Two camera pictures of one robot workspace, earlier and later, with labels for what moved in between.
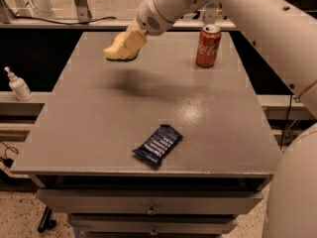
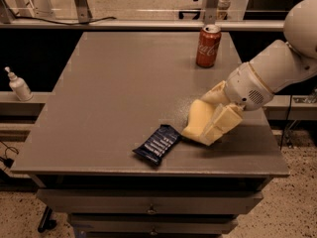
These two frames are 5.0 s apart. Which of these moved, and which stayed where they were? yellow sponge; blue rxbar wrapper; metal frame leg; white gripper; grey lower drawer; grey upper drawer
Moved: white gripper; yellow sponge
Stayed: grey lower drawer; metal frame leg; grey upper drawer; blue rxbar wrapper
